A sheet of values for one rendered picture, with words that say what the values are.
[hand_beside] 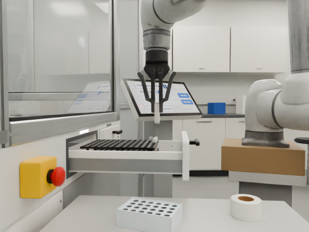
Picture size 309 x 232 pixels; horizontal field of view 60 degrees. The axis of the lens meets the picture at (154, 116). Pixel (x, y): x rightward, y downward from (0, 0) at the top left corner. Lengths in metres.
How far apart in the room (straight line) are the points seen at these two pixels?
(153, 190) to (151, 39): 1.17
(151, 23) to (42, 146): 0.48
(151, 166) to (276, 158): 0.55
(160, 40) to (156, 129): 0.97
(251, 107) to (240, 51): 3.31
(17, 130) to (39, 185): 0.11
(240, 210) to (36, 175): 0.45
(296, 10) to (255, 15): 4.01
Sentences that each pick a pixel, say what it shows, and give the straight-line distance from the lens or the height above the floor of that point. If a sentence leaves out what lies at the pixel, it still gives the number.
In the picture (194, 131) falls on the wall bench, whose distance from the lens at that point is 3.87.
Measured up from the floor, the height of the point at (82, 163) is 0.86.
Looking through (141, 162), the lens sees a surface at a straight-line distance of 0.75.
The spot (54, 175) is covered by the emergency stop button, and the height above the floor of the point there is 0.88.
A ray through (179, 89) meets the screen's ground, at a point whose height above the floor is 1.14.
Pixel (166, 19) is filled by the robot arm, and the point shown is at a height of 1.27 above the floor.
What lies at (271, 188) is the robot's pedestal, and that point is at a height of 0.69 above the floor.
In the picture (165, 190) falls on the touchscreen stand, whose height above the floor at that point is 0.45.
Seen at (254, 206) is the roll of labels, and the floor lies 0.79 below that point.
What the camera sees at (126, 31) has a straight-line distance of 2.61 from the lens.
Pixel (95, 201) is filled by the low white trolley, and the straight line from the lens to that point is 0.78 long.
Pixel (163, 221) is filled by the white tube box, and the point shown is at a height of 0.79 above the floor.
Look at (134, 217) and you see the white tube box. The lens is 0.60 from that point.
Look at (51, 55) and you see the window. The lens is 0.75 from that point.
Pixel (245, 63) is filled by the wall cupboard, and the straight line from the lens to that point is 4.47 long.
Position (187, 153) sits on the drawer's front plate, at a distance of 0.72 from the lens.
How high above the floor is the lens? 1.02
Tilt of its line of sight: 2 degrees down
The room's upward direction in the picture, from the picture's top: straight up
